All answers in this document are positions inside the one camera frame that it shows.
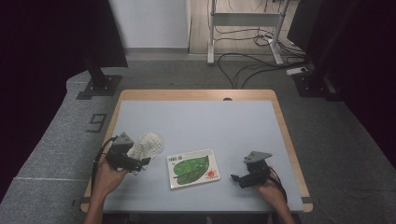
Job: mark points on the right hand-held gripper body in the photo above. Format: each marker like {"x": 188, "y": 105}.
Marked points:
{"x": 257, "y": 174}

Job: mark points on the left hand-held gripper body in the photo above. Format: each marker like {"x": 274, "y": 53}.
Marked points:
{"x": 120, "y": 155}

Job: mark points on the white knitted cloth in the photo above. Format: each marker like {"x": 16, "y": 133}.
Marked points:
{"x": 151, "y": 144}

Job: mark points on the caterpillar picture book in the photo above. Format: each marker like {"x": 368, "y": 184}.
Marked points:
{"x": 191, "y": 169}

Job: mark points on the person's right hand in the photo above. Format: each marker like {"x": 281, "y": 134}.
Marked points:
{"x": 271, "y": 193}

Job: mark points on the person's left hand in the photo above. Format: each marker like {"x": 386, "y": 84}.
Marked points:
{"x": 107, "y": 179}

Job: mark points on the black tape floor mark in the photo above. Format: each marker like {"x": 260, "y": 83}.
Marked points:
{"x": 97, "y": 123}

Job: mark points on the light grey table mat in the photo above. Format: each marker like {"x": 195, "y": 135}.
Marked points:
{"x": 149, "y": 118}

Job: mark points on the black tape piece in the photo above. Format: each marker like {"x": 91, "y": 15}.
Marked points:
{"x": 86, "y": 200}

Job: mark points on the wooden table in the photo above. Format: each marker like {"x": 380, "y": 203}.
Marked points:
{"x": 199, "y": 94}

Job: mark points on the white power strip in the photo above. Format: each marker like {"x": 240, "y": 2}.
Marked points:
{"x": 297, "y": 71}

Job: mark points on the black curtain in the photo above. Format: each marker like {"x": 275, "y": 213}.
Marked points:
{"x": 37, "y": 77}
{"x": 373, "y": 77}

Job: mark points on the black stand with base plate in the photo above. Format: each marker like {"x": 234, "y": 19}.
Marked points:
{"x": 99, "y": 85}
{"x": 314, "y": 84}

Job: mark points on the white metal stand frame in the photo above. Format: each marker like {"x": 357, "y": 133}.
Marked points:
{"x": 244, "y": 18}

